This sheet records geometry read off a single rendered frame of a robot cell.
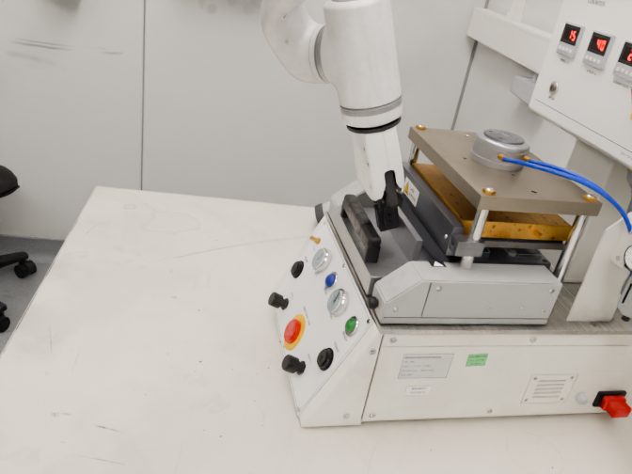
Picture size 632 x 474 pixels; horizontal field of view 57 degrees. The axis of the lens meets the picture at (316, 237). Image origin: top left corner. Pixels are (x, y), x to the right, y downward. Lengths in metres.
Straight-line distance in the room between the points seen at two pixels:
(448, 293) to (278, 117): 1.60
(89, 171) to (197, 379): 1.62
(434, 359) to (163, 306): 0.49
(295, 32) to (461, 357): 0.49
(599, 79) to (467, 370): 0.46
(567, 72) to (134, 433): 0.83
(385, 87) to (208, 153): 1.63
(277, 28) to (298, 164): 1.63
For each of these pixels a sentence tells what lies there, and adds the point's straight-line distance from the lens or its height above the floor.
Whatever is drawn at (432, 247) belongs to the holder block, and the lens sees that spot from 0.88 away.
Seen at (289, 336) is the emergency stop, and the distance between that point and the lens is 0.95.
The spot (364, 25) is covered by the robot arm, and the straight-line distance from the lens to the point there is 0.74.
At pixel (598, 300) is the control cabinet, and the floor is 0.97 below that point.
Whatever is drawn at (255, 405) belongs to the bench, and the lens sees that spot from 0.89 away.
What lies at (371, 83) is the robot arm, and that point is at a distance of 0.76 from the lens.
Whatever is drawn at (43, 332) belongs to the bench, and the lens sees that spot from 1.02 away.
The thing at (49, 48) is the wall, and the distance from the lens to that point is 2.33.
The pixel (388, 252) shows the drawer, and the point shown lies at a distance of 0.87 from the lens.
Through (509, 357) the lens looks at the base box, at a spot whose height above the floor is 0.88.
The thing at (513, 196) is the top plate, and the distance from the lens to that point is 0.79.
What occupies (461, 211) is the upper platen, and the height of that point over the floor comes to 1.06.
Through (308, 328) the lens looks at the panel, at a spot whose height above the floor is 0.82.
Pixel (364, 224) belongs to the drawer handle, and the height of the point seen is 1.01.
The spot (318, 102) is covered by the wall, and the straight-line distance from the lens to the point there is 2.28.
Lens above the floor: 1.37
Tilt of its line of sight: 28 degrees down
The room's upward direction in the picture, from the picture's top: 10 degrees clockwise
